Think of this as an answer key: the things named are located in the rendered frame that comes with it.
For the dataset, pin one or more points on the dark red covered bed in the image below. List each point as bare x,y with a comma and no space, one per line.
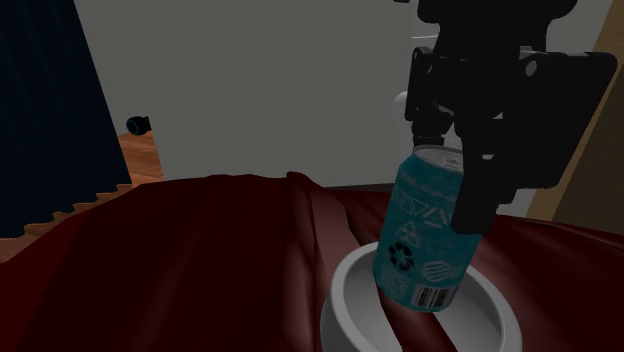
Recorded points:
170,268

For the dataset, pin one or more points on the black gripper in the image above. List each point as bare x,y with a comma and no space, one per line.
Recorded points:
487,24

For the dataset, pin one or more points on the teal drink can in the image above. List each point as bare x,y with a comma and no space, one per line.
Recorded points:
424,234

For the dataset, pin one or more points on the dark blue curtain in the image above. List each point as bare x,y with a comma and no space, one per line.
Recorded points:
48,122

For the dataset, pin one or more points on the white door with dark knob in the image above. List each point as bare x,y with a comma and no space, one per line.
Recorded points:
268,88

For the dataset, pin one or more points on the tan wooden panel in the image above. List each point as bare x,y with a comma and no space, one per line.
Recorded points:
594,180

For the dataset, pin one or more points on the white bowl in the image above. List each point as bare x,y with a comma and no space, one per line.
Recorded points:
351,292

